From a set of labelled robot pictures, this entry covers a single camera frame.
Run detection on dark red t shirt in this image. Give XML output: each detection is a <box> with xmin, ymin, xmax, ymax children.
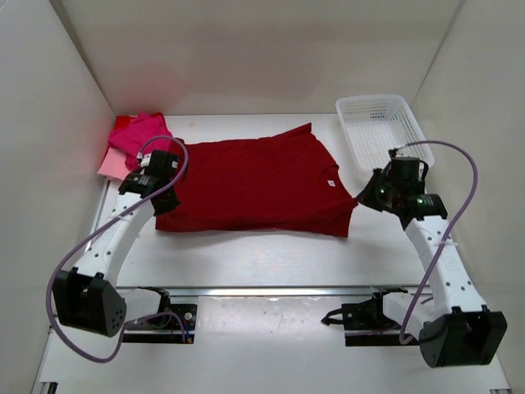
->
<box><xmin>155</xmin><ymin>123</ymin><xmax>357</xmax><ymax>238</ymax></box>

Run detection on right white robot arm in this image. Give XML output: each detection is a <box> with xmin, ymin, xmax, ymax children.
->
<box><xmin>357</xmin><ymin>148</ymin><xmax>507</xmax><ymax>368</ymax></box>

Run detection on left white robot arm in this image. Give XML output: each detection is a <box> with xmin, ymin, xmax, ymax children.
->
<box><xmin>52</xmin><ymin>150</ymin><xmax>181</xmax><ymax>337</ymax></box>

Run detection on magenta folded t shirt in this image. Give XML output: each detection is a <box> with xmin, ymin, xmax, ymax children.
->
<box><xmin>108</xmin><ymin>115</ymin><xmax>172</xmax><ymax>170</ymax></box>

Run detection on light pink folded t shirt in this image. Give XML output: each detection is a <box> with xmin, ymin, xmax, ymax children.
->
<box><xmin>98</xmin><ymin>147</ymin><xmax>130</xmax><ymax>181</ymax></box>

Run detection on white plastic mesh basket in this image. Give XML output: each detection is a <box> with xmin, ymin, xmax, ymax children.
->
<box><xmin>336</xmin><ymin>94</ymin><xmax>425</xmax><ymax>174</ymax></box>

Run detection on bright red folded t shirt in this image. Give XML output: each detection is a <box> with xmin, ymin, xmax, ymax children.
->
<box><xmin>112</xmin><ymin>112</ymin><xmax>162</xmax><ymax>131</ymax></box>

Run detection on aluminium rail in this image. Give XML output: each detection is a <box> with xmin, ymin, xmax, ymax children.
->
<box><xmin>155</xmin><ymin>286</ymin><xmax>378</xmax><ymax>298</ymax></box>

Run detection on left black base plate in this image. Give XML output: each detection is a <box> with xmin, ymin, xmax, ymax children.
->
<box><xmin>121</xmin><ymin>286</ymin><xmax>198</xmax><ymax>345</ymax></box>

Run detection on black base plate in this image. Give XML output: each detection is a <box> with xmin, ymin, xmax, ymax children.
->
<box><xmin>321</xmin><ymin>286</ymin><xmax>409</xmax><ymax>347</ymax></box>
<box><xmin>121</xmin><ymin>286</ymin><xmax>198</xmax><ymax>345</ymax></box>

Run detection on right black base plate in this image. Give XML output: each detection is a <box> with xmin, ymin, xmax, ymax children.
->
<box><xmin>321</xmin><ymin>286</ymin><xmax>409</xmax><ymax>347</ymax></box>

